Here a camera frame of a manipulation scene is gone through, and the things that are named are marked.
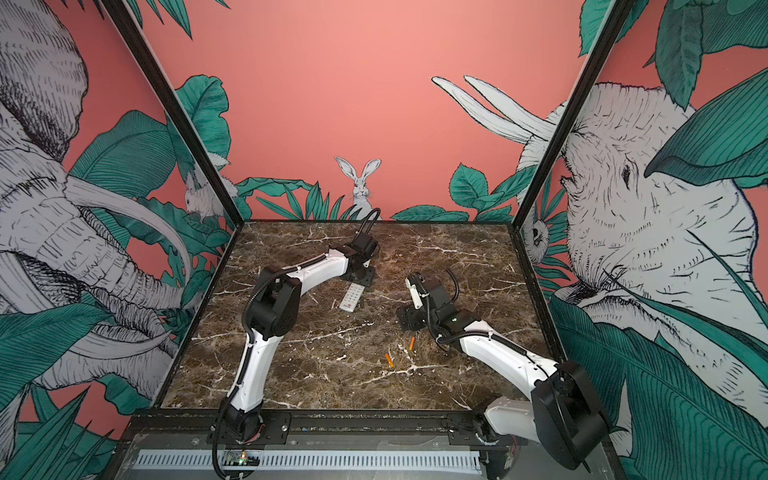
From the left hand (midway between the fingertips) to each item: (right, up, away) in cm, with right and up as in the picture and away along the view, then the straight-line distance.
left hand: (366, 272), depth 102 cm
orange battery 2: (+9, -25, -16) cm, 31 cm away
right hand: (+13, -8, -18) cm, 23 cm away
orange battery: (+15, -20, -14) cm, 29 cm away
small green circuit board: (-27, -42, -32) cm, 59 cm away
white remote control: (-4, -8, -5) cm, 10 cm away
